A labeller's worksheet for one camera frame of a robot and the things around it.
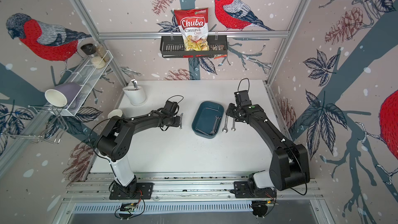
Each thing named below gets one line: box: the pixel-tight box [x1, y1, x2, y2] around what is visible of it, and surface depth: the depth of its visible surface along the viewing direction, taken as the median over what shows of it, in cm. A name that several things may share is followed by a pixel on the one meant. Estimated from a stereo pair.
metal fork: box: [131, 78, 139, 91], surface depth 109 cm
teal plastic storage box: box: [191, 101, 225, 139], surface depth 100 cm
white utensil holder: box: [122, 86, 147, 105], surface depth 106 cm
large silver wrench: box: [221, 115, 229, 134], surface depth 97 cm
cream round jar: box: [91, 56, 106, 69], surface depth 85 cm
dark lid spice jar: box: [80, 43, 97, 58], surface depth 81 cm
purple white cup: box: [44, 82, 83, 108], surface depth 63 cm
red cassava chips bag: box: [174, 7, 210, 58], surface depth 83 cm
